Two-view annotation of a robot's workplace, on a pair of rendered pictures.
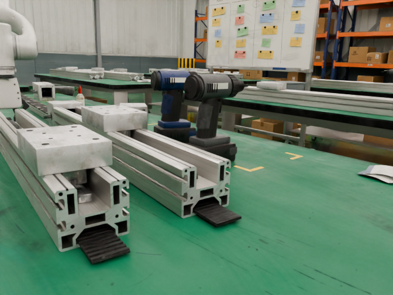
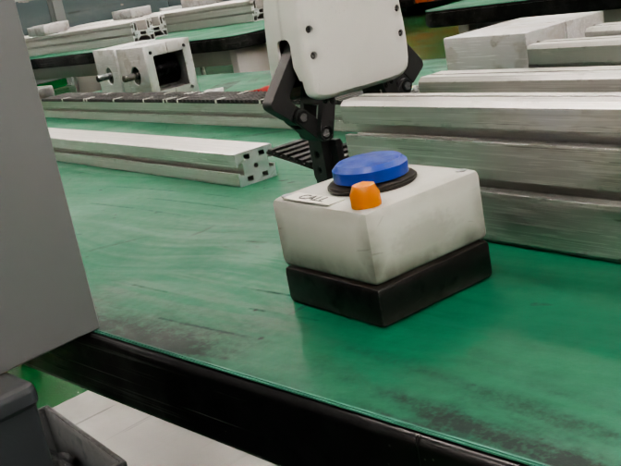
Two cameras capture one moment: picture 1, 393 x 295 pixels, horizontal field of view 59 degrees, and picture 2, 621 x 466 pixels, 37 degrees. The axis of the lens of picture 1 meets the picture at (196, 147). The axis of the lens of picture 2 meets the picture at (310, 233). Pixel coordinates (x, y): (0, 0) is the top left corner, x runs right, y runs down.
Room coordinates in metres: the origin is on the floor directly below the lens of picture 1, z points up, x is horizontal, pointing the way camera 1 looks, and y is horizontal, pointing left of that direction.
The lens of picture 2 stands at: (0.43, 0.66, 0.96)
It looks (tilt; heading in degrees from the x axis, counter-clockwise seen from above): 16 degrees down; 1
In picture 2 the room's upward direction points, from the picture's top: 11 degrees counter-clockwise
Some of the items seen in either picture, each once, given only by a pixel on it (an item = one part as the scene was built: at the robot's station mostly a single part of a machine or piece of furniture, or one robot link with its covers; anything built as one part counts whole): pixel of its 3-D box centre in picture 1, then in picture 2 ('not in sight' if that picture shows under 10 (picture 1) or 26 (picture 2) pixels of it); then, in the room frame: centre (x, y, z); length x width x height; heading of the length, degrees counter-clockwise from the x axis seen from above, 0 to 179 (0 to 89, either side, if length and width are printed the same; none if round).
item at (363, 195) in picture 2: not in sight; (364, 193); (0.87, 0.64, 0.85); 0.02 x 0.02 x 0.01
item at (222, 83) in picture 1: (219, 118); not in sight; (0.87, -0.06, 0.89); 0.20 x 0.08 x 0.22; 131
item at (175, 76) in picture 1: (183, 106); not in sight; (1.08, 0.04, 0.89); 0.20 x 0.08 x 0.22; 114
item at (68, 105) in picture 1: (62, 115); (519, 83); (1.23, 0.48, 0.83); 0.12 x 0.09 x 0.10; 126
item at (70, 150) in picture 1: (62, 154); not in sight; (0.56, 0.22, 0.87); 0.16 x 0.11 x 0.07; 36
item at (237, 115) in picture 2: (30, 104); (177, 109); (1.75, 0.84, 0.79); 0.96 x 0.04 x 0.03; 36
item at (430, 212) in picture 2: not in sight; (393, 229); (0.92, 0.63, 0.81); 0.10 x 0.08 x 0.06; 126
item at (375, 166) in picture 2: not in sight; (371, 176); (0.91, 0.64, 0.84); 0.04 x 0.04 x 0.02
